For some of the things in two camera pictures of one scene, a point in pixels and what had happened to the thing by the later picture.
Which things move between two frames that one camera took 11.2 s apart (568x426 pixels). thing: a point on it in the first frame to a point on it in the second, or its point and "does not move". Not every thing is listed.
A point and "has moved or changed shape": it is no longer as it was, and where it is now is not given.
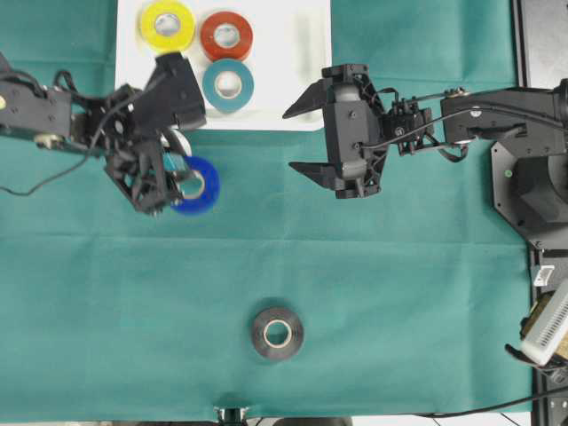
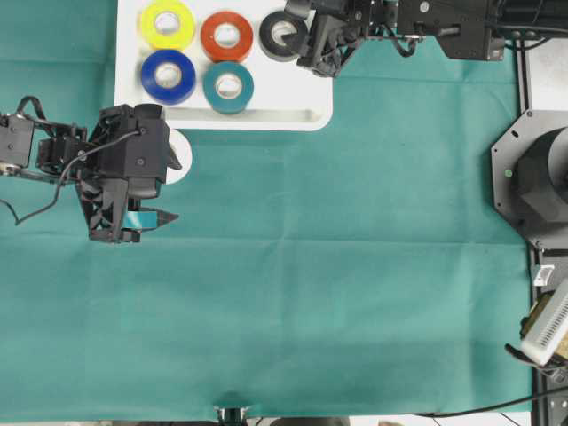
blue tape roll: (212, 186) has moved or changed shape
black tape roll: (261, 328) to (284, 52)
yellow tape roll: (167, 44) does not move
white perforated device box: (548, 330) does not move
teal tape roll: (236, 103) does not move
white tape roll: (176, 142) does not move
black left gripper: (133, 124) to (133, 150)
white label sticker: (543, 274) does not move
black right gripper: (357, 131) to (334, 26)
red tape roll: (215, 51) does not move
